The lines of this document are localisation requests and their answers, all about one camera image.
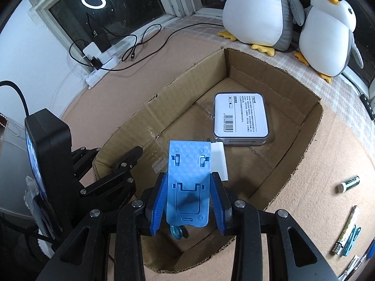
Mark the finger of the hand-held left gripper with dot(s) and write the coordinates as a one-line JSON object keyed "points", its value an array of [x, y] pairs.
{"points": [[117, 178], [85, 158]]}

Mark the silver tin with white label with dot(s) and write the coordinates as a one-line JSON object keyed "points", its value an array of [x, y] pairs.
{"points": [[240, 114]]}

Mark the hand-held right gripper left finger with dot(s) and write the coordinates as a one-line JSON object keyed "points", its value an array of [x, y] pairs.
{"points": [[156, 205]]}

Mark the black pen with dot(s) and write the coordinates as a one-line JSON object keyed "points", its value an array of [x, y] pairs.
{"points": [[366, 254]]}

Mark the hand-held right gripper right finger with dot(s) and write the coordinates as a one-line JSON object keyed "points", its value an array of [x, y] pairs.
{"points": [[219, 205]]}

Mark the cardboard box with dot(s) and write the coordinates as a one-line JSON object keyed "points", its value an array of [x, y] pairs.
{"points": [[263, 166]]}

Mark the large penguin plush toy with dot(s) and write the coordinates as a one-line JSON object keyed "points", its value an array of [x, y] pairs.
{"points": [[257, 11]]}

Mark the white charger adapter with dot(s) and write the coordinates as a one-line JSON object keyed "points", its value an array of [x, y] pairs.
{"points": [[219, 161]]}

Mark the green battery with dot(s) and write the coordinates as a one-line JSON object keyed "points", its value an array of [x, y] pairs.
{"points": [[348, 183]]}

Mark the small penguin plush toy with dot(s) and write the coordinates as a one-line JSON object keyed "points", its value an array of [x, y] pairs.
{"points": [[325, 41]]}

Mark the yellow patterned pen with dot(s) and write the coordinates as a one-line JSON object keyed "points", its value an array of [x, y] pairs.
{"points": [[350, 222]]}

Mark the light blue phone stand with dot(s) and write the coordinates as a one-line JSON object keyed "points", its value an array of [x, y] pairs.
{"points": [[187, 166]]}

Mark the white plug adapter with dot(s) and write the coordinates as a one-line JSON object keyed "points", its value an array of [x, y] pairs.
{"points": [[91, 50]]}

